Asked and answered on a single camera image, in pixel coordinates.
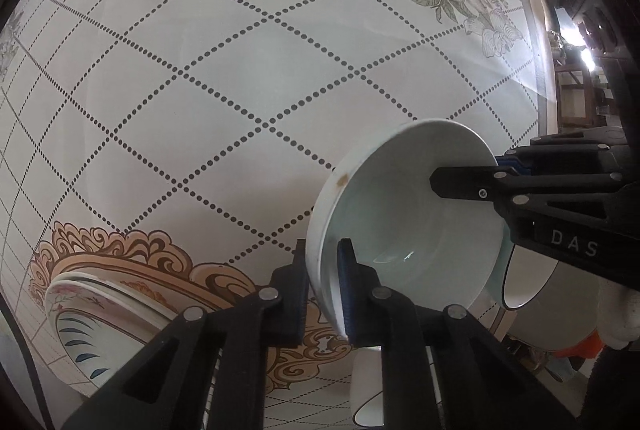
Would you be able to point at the red pattern white bowl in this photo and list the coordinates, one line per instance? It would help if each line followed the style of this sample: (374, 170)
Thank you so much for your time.
(415, 230)

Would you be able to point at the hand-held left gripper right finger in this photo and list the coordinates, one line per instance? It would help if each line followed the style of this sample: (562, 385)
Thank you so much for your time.
(347, 290)

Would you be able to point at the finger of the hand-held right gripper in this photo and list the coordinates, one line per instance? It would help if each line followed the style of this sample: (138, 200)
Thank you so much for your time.
(517, 162)
(465, 182)

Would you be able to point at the white bowl dark rim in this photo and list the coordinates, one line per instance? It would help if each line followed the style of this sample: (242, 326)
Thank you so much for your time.
(365, 385)

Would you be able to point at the grey flower white plate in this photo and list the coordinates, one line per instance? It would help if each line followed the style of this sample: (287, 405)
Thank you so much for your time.
(107, 281)

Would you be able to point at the person's right forearm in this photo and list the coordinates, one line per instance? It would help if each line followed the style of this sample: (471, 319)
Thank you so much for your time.
(615, 390)

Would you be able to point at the printed diamond pattern tablecloth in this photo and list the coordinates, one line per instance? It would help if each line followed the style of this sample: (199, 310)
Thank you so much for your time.
(200, 60)

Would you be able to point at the person's right hand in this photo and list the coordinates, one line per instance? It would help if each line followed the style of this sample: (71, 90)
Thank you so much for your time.
(620, 315)

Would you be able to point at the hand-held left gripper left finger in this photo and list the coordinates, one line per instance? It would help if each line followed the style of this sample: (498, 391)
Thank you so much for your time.
(296, 305)

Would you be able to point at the dark wooden chair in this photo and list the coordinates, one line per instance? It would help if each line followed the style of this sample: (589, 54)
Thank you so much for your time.
(570, 85)

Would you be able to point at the blue leaf pattern plate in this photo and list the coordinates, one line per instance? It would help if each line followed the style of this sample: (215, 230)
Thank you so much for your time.
(85, 345)

